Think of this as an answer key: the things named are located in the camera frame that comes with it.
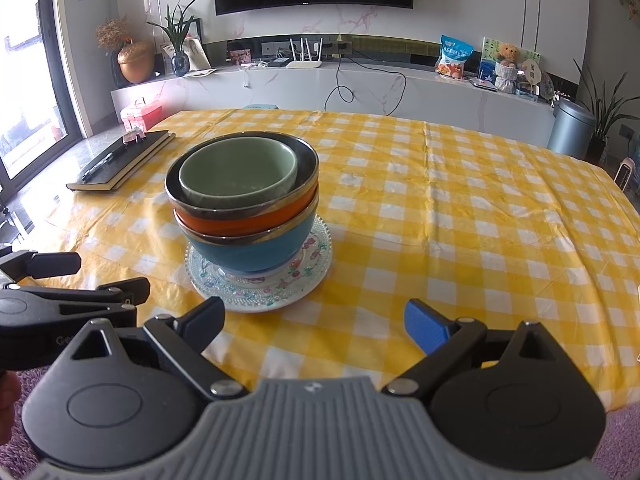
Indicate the black notebook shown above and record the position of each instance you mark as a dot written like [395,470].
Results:
[135,157]

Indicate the pink storage box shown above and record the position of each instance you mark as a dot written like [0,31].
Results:
[142,116]

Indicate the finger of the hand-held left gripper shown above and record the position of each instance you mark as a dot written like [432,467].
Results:
[115,292]
[50,264]

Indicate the small pink heater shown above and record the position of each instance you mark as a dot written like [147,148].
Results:
[626,174]

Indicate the teddy bear bouquet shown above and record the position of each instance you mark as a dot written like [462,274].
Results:
[507,67]

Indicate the grey trash bin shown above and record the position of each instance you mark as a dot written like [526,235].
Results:
[570,130]

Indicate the white art print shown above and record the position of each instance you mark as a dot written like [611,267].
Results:
[195,55]

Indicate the tall potted plant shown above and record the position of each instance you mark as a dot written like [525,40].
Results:
[607,110]

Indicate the clear glass plate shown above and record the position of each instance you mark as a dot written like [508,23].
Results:
[320,247]

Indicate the bronze acorn vase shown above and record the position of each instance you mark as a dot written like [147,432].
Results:
[136,62]

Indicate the green plant in glass vase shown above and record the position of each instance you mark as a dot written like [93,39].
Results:
[176,35]

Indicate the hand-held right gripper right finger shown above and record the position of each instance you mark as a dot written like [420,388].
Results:
[427,325]

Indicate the blue snack bag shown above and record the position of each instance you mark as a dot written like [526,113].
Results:
[454,57]

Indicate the white vine painted plate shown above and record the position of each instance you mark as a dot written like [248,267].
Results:
[250,308]

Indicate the blue plastic stool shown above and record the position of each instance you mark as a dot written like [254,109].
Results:
[260,107]

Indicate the silver laptop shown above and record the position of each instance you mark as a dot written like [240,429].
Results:
[484,85]

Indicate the green picture board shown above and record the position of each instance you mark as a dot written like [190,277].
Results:
[489,50]

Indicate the orange steel bowl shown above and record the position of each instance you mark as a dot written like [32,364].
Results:
[235,220]

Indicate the round paper fan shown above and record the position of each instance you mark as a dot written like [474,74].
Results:
[532,72]

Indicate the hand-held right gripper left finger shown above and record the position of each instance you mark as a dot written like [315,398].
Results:
[205,322]

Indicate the small white plate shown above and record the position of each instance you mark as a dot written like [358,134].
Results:
[250,276]

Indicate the glass sliding door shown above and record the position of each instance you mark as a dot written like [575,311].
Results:
[30,85]

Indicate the black set-top box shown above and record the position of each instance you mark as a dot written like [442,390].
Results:
[280,62]

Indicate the dried flower bunch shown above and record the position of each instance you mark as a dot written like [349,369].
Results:
[114,34]

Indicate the green ceramic bowl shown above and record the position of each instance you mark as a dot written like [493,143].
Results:
[235,170]

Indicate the white router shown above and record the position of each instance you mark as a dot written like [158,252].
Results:
[305,63]

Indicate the pink photo card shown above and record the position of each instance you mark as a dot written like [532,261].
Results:
[240,57]

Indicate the black pen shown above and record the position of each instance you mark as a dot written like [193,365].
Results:
[102,160]

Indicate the purple rug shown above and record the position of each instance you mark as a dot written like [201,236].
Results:
[625,445]

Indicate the blue steel bowl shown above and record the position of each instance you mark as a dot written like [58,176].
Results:
[250,255]

